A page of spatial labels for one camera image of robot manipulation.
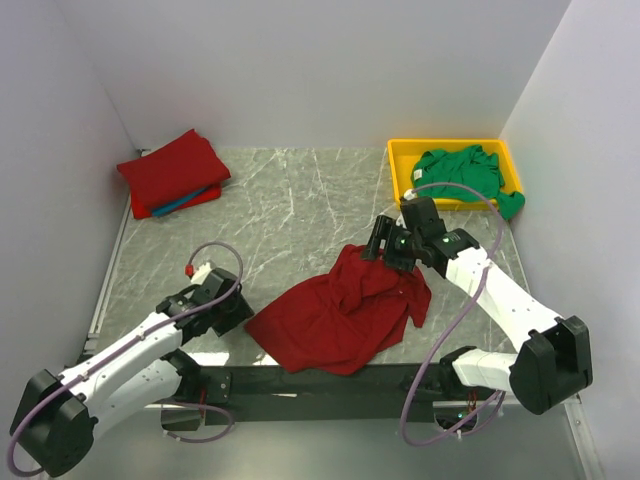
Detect dark red t-shirt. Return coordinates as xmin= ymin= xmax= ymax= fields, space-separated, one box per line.
xmin=245 ymin=244 xmax=432 ymax=376

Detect folded red t-shirt bottom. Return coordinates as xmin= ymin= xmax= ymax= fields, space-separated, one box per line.
xmin=130 ymin=184 xmax=222 ymax=220

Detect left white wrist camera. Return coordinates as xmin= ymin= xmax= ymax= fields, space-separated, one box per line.
xmin=190 ymin=261 xmax=216 ymax=285

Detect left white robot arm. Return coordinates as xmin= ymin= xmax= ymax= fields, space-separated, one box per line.
xmin=6 ymin=268 xmax=248 ymax=477

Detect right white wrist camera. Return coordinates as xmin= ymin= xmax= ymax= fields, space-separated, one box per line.
xmin=400 ymin=189 xmax=418 ymax=202

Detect green t-shirt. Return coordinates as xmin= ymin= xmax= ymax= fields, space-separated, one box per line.
xmin=410 ymin=144 xmax=525 ymax=220

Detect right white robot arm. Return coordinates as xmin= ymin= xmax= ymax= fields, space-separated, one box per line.
xmin=361 ymin=197 xmax=593 ymax=415

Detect aluminium rail frame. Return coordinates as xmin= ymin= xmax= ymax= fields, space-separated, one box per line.
xmin=81 ymin=204 xmax=130 ymax=355

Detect folded red t-shirt top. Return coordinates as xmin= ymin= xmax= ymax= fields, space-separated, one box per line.
xmin=116 ymin=129 xmax=231 ymax=208

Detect black base beam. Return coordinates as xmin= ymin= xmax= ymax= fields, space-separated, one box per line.
xmin=144 ymin=362 xmax=501 ymax=427

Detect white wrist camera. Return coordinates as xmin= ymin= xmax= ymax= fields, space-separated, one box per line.
xmin=400 ymin=189 xmax=418 ymax=202
xmin=190 ymin=261 xmax=216 ymax=285

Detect folded red t-shirt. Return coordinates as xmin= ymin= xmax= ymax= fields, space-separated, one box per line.
xmin=116 ymin=129 xmax=231 ymax=208
xmin=130 ymin=184 xmax=222 ymax=220

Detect yellow plastic bin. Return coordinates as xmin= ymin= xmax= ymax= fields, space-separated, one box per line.
xmin=387 ymin=138 xmax=524 ymax=205

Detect folded blue t-shirt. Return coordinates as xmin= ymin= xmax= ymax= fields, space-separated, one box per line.
xmin=150 ymin=186 xmax=217 ymax=217

